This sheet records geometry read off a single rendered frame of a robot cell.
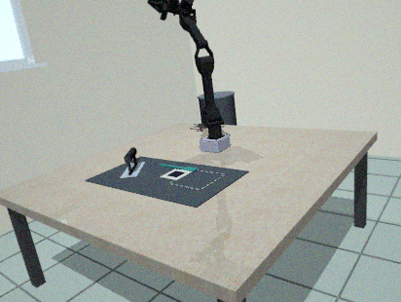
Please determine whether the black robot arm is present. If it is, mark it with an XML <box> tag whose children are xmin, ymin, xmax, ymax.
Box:
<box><xmin>177</xmin><ymin>0</ymin><xmax>224</xmax><ymax>139</ymax></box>

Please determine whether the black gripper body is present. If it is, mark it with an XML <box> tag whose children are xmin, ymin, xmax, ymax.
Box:
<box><xmin>160</xmin><ymin>0</ymin><xmax>180</xmax><ymax>20</ymax></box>

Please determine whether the white square tile with dark centre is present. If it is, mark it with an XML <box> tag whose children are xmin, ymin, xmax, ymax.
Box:
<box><xmin>160</xmin><ymin>169</ymin><xmax>192</xmax><ymax>180</ymax></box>

